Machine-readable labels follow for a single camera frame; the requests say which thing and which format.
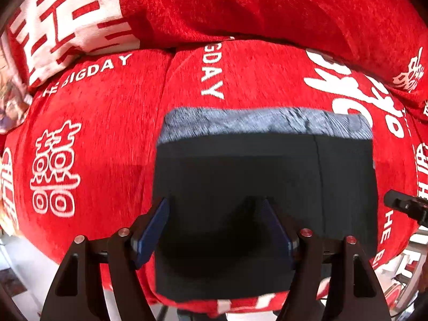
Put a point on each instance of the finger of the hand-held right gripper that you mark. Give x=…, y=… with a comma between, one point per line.
x=394, y=200

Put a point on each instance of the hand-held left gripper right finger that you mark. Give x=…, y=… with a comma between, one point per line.
x=276, y=230

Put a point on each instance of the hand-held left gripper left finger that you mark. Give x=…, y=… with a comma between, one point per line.
x=154, y=230

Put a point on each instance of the black pants grey patterned lining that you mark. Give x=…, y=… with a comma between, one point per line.
x=240, y=167

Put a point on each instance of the red printed sofa cover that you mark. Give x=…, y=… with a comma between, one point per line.
x=100, y=140

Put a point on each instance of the pale printed pillow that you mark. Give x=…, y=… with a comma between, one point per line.
x=13, y=100

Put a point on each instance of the red cushion large white print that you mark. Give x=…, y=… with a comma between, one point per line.
x=234, y=6

